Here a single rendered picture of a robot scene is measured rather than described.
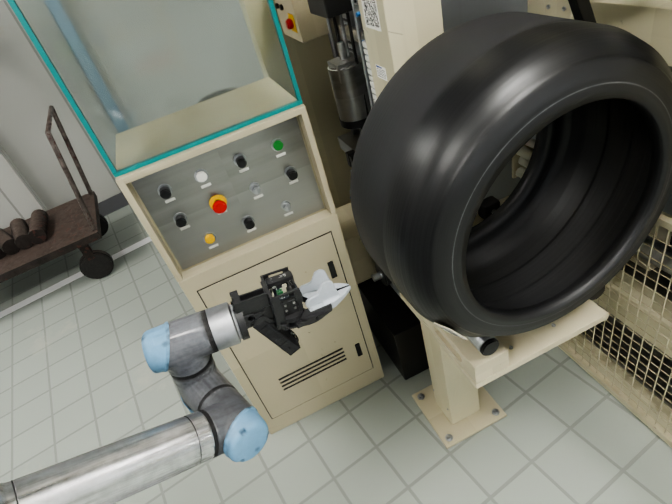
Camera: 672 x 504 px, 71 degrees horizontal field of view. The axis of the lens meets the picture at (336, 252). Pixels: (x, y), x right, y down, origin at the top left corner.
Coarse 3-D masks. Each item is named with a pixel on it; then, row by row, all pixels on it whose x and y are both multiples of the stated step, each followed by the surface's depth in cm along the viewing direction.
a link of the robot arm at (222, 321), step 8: (224, 304) 80; (232, 304) 81; (208, 312) 78; (216, 312) 78; (224, 312) 78; (232, 312) 79; (208, 320) 77; (216, 320) 77; (224, 320) 77; (232, 320) 78; (216, 328) 77; (224, 328) 77; (232, 328) 77; (216, 336) 77; (224, 336) 77; (232, 336) 78; (240, 336) 79; (216, 344) 77; (224, 344) 78; (232, 344) 79
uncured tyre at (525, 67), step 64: (448, 64) 74; (512, 64) 66; (576, 64) 66; (640, 64) 70; (384, 128) 80; (448, 128) 68; (512, 128) 66; (576, 128) 107; (640, 128) 93; (384, 192) 78; (448, 192) 69; (512, 192) 117; (576, 192) 111; (640, 192) 97; (384, 256) 84; (448, 256) 75; (512, 256) 116; (576, 256) 106; (448, 320) 85; (512, 320) 90
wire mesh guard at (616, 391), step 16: (656, 224) 105; (624, 272) 121; (640, 272) 116; (608, 288) 129; (624, 320) 128; (608, 336) 138; (656, 336) 120; (592, 352) 149; (608, 352) 141; (640, 352) 128; (592, 368) 153; (608, 384) 148; (624, 400) 143; (640, 400) 137; (640, 416) 139; (656, 432) 135
